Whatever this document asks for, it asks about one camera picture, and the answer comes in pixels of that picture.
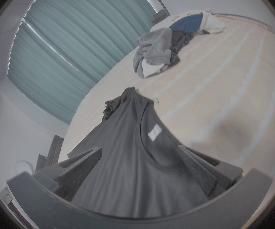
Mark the pile of clothes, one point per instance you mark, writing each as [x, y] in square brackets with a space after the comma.
[154, 46]

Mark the black T-shirt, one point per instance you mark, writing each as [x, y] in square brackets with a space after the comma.
[127, 163]

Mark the white printed pillow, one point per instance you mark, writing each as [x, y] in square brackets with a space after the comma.
[163, 23]

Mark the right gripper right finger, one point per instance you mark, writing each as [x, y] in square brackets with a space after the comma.
[199, 173]

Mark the bed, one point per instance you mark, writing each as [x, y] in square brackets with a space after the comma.
[223, 80]

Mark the grey bedside table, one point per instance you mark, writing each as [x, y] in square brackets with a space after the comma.
[160, 15]

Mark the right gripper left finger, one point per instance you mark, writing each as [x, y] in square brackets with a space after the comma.
[65, 175]

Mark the blue-green curtain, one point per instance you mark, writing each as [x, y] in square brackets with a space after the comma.
[92, 20]
[51, 80]

